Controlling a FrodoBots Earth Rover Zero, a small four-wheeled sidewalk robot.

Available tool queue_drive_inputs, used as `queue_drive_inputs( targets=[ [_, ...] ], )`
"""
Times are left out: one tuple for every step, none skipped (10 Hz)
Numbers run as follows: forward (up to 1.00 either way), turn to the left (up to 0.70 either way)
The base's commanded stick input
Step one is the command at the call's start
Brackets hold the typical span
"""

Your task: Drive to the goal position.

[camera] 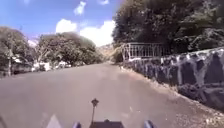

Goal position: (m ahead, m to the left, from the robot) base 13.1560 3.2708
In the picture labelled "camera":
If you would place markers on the robot's small dark flag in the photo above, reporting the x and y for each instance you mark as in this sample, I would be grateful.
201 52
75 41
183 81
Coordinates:
95 101

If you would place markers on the brown hill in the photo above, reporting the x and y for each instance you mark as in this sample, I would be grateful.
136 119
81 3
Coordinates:
106 51

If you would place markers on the dark stone wall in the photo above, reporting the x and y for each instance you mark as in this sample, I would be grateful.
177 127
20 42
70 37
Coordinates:
190 71

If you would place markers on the grey asphalt road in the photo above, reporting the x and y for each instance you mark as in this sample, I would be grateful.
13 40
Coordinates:
73 90

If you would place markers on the dense dark trees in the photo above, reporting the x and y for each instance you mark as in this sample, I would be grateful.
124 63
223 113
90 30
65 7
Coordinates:
173 20

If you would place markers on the white metal railing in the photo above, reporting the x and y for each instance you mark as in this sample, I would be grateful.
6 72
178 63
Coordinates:
143 50

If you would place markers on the robot's own part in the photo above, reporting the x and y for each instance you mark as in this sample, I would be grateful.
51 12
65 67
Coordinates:
148 124
77 125

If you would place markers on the row of green trees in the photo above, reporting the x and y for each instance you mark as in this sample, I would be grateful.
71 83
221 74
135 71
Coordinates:
66 48

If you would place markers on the robot's dark base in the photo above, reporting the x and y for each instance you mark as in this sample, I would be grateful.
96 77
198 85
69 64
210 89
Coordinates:
106 124

